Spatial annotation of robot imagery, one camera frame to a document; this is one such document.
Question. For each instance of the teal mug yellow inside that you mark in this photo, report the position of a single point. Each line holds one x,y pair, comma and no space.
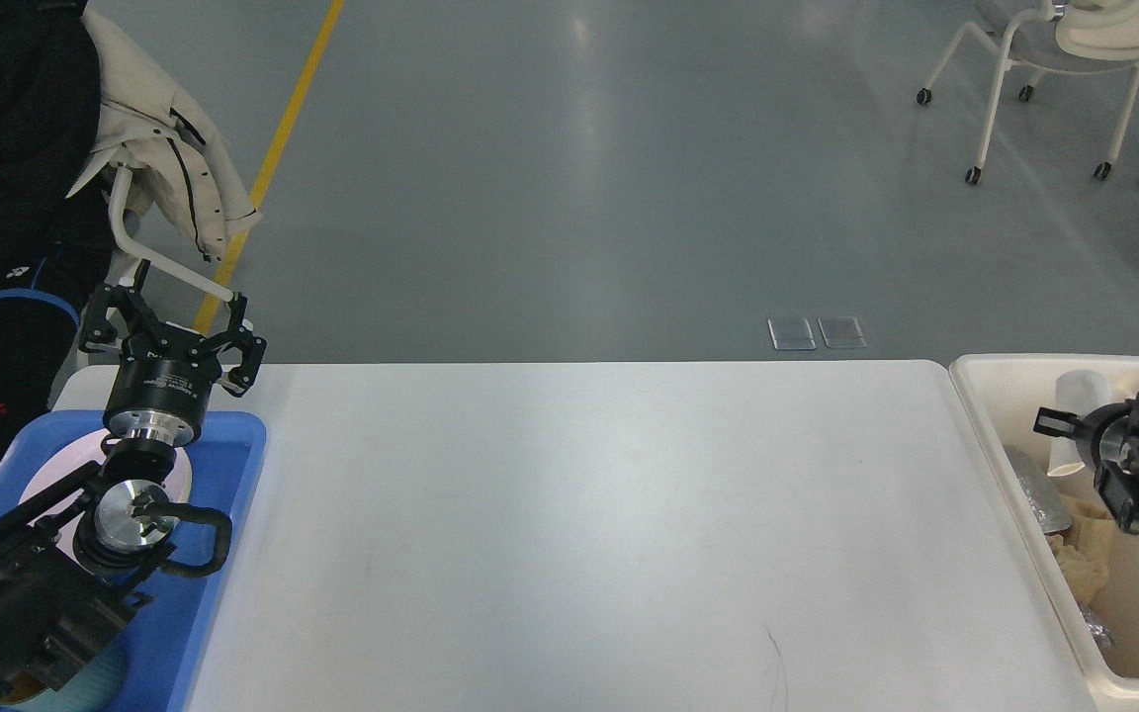
91,689

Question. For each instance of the white tissue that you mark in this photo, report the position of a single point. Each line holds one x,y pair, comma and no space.
1080,392

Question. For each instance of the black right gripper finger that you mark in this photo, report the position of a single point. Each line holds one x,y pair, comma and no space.
1055,423

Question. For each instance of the brown paper bag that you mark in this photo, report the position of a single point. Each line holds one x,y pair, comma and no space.
1089,519

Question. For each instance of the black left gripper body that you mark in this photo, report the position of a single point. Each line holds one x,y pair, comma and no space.
161,392

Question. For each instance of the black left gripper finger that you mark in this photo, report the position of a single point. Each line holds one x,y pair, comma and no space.
238,336
119,321

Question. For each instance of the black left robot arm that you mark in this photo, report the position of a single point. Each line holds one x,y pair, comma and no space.
73,556

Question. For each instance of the brown paper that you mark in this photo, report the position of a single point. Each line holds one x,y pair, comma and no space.
1083,555

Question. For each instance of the white chair on wheels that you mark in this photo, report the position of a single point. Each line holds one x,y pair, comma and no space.
1051,38

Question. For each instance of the chair with beige coat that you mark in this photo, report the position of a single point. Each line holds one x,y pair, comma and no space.
159,149

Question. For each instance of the white plastic bin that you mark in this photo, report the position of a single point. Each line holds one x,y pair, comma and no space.
1002,393

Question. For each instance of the aluminium foil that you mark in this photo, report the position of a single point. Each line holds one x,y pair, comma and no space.
1044,500
1099,630

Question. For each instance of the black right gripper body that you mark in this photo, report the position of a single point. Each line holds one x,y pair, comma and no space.
1101,435

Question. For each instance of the pink plate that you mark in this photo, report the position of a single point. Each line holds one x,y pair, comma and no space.
85,449

